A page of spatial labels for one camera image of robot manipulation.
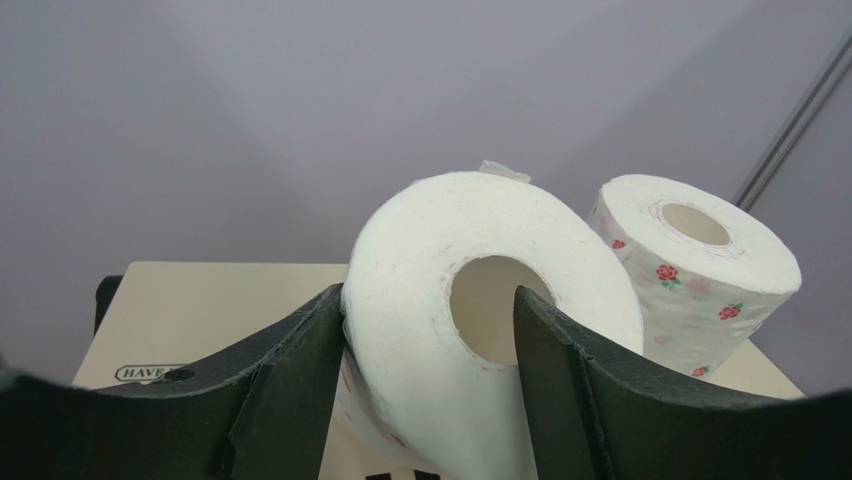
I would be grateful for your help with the plain white paper towel roll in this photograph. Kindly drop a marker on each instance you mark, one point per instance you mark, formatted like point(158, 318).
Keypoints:
point(409, 385)

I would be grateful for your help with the cream three-tier shelf rack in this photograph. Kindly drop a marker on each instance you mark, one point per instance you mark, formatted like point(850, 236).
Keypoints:
point(169, 314)

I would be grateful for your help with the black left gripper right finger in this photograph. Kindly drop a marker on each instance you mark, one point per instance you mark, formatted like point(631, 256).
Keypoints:
point(597, 410)

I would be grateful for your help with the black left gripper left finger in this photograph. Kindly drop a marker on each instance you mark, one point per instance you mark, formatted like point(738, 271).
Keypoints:
point(258, 409)

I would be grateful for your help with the floral white paper towel roll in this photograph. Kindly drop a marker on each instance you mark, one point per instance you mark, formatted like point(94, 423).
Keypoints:
point(706, 273)

